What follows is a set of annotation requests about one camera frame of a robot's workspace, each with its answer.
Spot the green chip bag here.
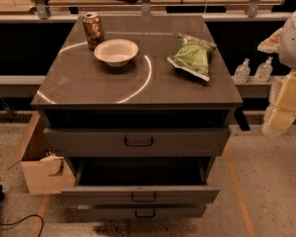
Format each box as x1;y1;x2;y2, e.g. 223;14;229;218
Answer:
167;33;217;82

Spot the clear sanitizer bottle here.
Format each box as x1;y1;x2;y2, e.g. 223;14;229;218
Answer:
255;56;273;82
234;58;251;84

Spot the grey drawer cabinet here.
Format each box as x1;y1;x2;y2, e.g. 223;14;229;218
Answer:
30;14;244;219

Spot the black cable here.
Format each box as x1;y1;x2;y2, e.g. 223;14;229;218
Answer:
0;213;44;237

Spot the cardboard box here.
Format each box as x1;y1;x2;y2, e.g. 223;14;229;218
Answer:
8;112;75;195

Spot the left clear sanitizer bottle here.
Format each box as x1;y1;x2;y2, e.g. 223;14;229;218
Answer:
234;58;251;84

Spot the right clear sanitizer bottle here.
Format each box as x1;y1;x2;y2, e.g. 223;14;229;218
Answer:
255;56;273;82

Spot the grey middle drawer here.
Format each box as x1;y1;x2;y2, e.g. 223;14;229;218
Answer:
62;157;219;205

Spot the grey bottom drawer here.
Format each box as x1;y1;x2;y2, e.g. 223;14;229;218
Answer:
92;204;206;219

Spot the grey top drawer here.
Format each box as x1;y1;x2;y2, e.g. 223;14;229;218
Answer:
43;127;230;157

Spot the brown soda can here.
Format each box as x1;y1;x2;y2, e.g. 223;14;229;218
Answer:
83;12;105;50

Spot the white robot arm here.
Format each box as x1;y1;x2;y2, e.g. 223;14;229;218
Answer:
258;12;296;135

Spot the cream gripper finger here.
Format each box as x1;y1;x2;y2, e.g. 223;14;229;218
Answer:
258;28;282;53
262;70;296;136

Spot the white bowl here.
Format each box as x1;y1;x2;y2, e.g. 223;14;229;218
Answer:
94;39;139;67

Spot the grey drawer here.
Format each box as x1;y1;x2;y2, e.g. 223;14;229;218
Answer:
92;204;206;219
43;127;230;157
62;157;219;205

